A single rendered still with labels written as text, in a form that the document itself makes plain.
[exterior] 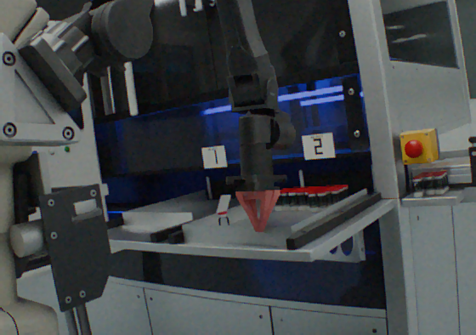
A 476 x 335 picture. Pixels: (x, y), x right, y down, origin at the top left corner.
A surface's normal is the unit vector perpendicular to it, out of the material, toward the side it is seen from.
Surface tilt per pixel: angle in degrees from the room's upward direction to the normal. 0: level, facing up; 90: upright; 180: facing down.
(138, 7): 92
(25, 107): 90
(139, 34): 92
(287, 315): 90
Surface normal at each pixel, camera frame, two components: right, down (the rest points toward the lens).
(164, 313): -0.61, 0.13
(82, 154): 0.77, -0.07
